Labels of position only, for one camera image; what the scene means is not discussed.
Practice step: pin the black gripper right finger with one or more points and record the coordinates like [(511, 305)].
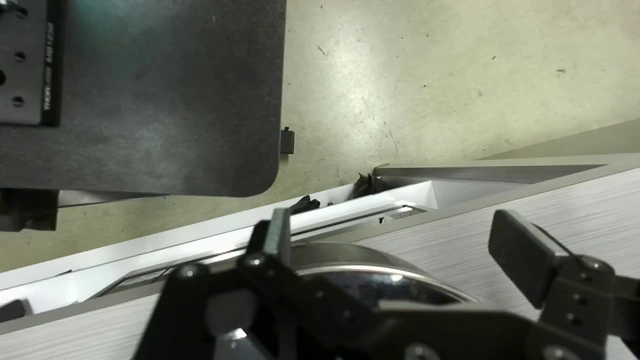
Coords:
[(581, 313)]

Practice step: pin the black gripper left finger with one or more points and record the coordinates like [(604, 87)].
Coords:
[(267, 313)]

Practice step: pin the glass lid black knob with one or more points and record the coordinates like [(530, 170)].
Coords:
[(401, 287)]

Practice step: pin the black robot table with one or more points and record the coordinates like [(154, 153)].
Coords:
[(167, 101)]

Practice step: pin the black perforated breadboard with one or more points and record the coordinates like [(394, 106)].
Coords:
[(23, 61)]

